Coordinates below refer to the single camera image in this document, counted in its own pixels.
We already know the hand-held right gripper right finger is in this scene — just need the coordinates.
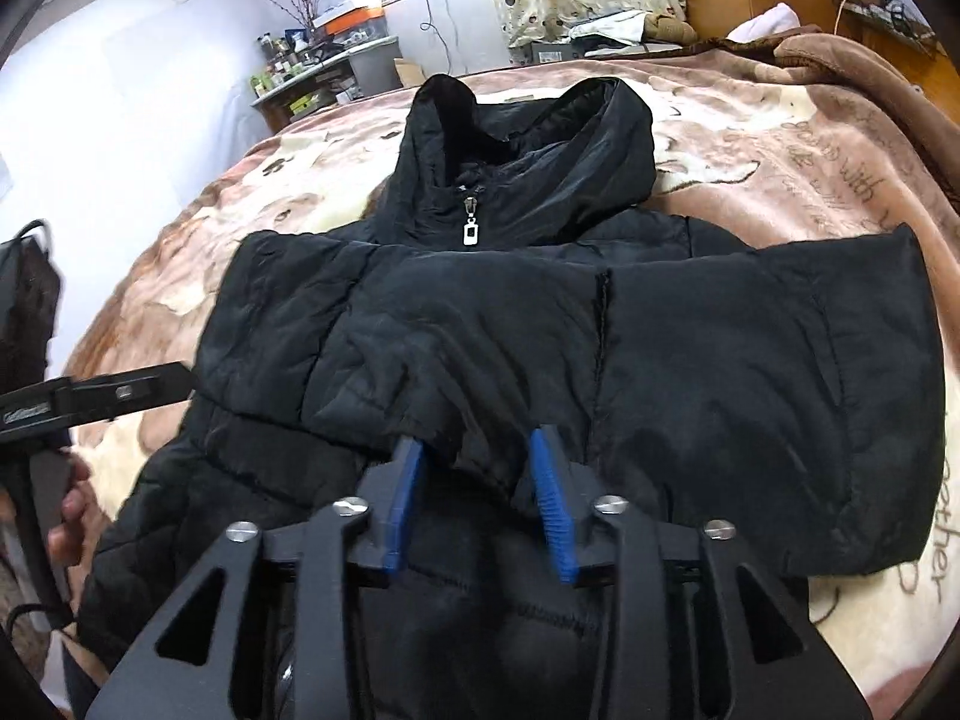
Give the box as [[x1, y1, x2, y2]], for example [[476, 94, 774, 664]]
[[529, 426, 875, 720]]

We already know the black hooded puffer jacket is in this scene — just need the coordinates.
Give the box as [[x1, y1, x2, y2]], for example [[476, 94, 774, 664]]
[[75, 75, 946, 720]]

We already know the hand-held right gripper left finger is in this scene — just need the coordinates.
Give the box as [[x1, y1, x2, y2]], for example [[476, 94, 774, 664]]
[[86, 435, 428, 720]]

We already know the white pillow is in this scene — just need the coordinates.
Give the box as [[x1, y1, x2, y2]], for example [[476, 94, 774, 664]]
[[726, 4, 805, 44]]

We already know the pile of clothes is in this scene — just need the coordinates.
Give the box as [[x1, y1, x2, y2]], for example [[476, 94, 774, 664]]
[[568, 11, 700, 47]]

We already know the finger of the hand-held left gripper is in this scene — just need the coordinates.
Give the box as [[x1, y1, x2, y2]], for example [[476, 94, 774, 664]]
[[71, 362, 194, 425]]

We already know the beige brown printed blanket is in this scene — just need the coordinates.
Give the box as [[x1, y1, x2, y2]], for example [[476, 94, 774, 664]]
[[60, 22, 960, 706]]

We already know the black cable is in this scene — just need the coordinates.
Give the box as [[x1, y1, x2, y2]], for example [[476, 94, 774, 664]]
[[0, 598, 76, 642]]

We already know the cluttered side table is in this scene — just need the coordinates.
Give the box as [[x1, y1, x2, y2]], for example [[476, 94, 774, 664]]
[[250, 30, 421, 130]]

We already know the dark flat box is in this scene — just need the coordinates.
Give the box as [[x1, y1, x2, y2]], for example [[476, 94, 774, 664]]
[[510, 41, 602, 66]]

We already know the person's left hand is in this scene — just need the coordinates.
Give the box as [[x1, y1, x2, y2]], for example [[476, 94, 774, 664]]
[[45, 459, 95, 569]]

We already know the orange and white box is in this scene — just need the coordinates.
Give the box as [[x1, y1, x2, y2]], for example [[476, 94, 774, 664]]
[[313, 6, 388, 36]]

